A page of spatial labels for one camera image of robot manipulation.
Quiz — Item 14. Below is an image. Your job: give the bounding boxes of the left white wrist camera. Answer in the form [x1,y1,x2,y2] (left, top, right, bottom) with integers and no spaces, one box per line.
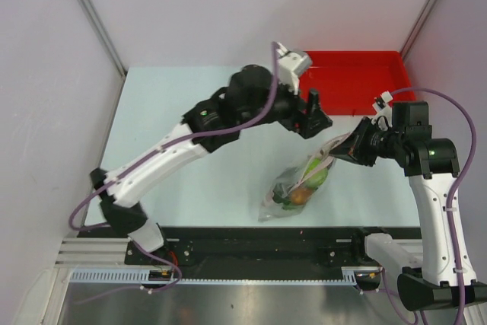
[277,43,312,95]

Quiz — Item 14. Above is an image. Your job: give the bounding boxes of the red plastic tray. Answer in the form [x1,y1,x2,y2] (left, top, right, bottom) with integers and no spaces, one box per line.
[300,51,411,116]

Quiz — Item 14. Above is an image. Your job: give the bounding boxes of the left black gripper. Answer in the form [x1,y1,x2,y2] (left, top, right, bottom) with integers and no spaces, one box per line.
[240,72,332,139]

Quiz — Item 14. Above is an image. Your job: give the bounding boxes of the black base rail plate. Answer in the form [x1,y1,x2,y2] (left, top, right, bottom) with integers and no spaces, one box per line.
[78,225,423,271]

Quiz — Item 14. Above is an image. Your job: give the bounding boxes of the orange fake fruit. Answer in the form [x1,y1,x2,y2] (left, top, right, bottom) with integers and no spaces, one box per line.
[289,186,314,206]

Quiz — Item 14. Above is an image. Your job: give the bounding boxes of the green fake lime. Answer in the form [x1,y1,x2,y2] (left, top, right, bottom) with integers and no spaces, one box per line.
[304,158,328,190]

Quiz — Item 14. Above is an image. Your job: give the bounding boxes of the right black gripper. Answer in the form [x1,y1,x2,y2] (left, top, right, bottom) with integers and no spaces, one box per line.
[329,116,404,167]

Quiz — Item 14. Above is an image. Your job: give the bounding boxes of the right aluminium corner post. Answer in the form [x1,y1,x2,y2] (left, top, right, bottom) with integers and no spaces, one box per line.
[399,0,439,61]

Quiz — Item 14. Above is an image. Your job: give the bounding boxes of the white cable duct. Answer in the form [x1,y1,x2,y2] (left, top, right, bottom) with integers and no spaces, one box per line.
[69,266,380,286]

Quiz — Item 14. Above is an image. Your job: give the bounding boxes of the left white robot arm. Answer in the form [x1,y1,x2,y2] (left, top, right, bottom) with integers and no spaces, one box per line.
[90,65,333,264]

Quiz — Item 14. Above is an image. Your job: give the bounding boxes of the aluminium corner post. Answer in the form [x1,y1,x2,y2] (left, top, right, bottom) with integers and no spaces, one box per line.
[399,0,439,61]
[77,0,128,81]

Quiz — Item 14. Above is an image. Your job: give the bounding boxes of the left aluminium corner post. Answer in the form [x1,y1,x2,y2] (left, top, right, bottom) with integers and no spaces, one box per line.
[77,0,128,81]

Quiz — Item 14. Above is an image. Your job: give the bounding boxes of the clear zip top bag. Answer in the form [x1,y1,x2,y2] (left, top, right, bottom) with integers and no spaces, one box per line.
[258,132,351,222]

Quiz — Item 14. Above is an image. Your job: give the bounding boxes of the green fake lettuce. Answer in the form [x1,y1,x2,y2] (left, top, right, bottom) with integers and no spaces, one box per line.
[272,183,304,211]

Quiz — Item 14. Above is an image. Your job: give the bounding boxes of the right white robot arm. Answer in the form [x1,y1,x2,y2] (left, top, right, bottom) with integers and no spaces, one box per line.
[330,101,486,311]

